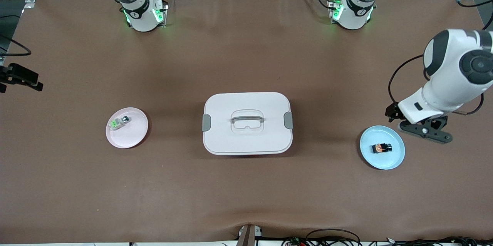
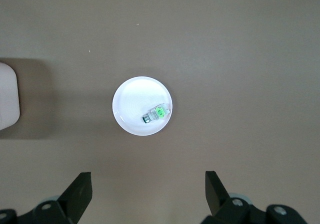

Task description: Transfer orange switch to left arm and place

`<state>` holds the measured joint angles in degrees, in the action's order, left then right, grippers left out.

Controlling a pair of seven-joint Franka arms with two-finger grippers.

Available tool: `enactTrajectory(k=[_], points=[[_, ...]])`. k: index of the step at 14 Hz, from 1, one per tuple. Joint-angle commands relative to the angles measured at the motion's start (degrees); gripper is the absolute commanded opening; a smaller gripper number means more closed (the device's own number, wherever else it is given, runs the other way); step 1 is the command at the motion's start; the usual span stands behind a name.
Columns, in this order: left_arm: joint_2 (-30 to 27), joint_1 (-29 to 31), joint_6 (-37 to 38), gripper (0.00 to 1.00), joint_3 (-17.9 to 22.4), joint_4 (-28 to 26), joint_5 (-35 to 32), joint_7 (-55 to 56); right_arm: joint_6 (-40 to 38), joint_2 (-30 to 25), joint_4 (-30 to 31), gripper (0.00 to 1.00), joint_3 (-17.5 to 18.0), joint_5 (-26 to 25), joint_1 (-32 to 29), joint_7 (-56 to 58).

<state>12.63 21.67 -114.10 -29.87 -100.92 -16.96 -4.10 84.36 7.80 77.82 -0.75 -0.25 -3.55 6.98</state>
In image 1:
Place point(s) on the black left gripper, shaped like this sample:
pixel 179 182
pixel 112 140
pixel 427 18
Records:
pixel 393 111

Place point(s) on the green clear switch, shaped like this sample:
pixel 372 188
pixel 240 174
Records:
pixel 117 122

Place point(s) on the brown table mat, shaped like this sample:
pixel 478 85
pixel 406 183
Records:
pixel 77 184

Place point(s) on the orange black switch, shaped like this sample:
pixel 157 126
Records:
pixel 381 148

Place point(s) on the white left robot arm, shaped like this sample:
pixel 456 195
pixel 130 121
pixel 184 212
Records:
pixel 450 80

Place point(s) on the pink round plate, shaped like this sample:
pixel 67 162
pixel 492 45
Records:
pixel 131 136

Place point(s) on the white lidded box grey clips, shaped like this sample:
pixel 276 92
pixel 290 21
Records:
pixel 246 140

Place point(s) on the light blue round plate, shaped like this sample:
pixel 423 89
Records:
pixel 385 161

